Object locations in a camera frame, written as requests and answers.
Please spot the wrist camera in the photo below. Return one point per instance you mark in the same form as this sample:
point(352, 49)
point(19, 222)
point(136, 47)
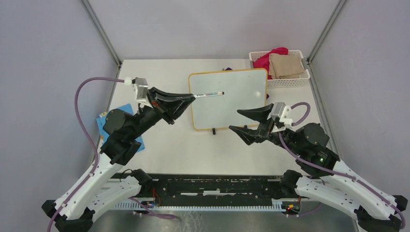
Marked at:
point(140, 87)
point(280, 115)

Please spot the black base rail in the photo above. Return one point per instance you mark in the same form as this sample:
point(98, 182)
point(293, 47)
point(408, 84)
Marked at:
point(214, 190)

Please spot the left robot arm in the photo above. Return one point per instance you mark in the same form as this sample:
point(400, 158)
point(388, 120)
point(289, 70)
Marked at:
point(80, 207)

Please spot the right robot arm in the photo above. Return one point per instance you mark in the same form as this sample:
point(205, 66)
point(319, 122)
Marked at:
point(325, 177)

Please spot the purple cloth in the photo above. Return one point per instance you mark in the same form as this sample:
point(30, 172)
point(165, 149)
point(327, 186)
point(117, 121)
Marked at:
point(230, 69)

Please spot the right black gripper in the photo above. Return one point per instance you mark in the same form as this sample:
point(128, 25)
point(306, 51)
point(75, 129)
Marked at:
point(248, 135)

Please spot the white plastic basket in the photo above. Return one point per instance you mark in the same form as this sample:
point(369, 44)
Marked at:
point(285, 83)

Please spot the blue capped whiteboard marker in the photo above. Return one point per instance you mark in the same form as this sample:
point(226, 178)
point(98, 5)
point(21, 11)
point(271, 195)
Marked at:
point(209, 94)

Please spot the beige cloth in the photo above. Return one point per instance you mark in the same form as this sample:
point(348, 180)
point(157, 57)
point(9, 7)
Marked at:
point(285, 66)

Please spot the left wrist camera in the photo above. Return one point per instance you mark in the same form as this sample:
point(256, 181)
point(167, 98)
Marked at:
point(140, 87)

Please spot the yellow framed whiteboard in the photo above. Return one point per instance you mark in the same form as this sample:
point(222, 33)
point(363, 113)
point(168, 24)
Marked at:
point(244, 89)

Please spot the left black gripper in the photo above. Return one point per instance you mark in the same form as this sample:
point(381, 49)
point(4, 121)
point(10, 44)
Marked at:
point(169, 105)

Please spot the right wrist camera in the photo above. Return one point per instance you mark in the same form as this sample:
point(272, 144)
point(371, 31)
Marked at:
point(280, 115)

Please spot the red cloth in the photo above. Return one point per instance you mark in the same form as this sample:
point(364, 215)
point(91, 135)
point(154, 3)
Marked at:
point(264, 62)

